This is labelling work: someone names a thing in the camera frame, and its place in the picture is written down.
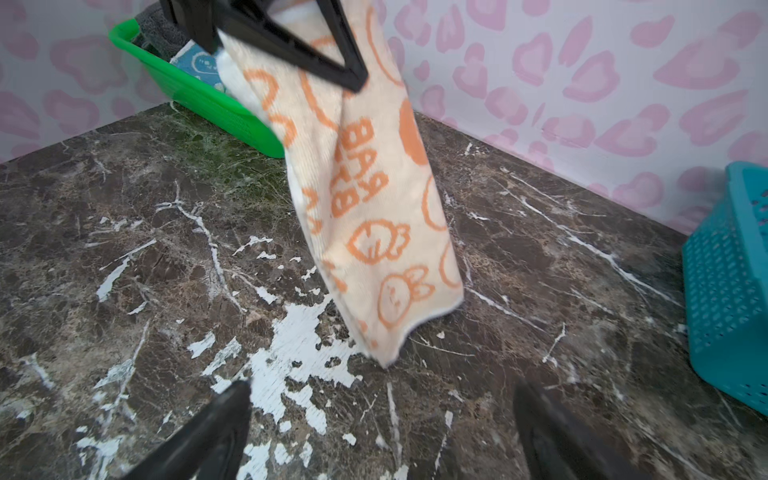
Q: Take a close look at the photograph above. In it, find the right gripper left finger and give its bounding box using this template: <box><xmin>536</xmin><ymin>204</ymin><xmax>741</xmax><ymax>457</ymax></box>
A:
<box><xmin>125</xmin><ymin>380</ymin><xmax>251</xmax><ymax>480</ymax></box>

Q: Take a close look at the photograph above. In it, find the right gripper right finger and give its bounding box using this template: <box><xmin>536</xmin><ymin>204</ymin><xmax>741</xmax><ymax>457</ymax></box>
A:
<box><xmin>513</xmin><ymin>381</ymin><xmax>651</xmax><ymax>480</ymax></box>

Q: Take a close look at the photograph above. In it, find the green plastic basket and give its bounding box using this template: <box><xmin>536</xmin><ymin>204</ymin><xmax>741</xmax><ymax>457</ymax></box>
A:
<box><xmin>108</xmin><ymin>19</ymin><xmax>284</xmax><ymax>159</ymax></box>

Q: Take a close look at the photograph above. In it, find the teal plastic basket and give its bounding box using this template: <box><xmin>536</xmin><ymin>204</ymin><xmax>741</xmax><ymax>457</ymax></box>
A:
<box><xmin>683</xmin><ymin>162</ymin><xmax>767</xmax><ymax>414</ymax></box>

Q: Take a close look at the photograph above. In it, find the orange patterned cloth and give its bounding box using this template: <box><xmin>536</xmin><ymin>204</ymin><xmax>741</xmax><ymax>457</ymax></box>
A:
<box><xmin>217</xmin><ymin>1</ymin><xmax>464</xmax><ymax>366</ymax></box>

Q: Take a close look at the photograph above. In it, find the grey towel gold emblem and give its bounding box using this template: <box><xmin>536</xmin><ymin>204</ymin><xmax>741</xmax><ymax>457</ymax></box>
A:
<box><xmin>132</xmin><ymin>2</ymin><xmax>190</xmax><ymax>62</ymax></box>

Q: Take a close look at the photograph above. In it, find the blue patterned cloth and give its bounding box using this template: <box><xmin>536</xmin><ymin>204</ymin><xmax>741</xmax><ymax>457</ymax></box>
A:
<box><xmin>170</xmin><ymin>40</ymin><xmax>227</xmax><ymax>94</ymax></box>

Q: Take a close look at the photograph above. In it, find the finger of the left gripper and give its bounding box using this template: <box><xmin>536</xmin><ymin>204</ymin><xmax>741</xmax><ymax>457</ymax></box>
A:
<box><xmin>159</xmin><ymin>0</ymin><xmax>368</xmax><ymax>93</ymax></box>

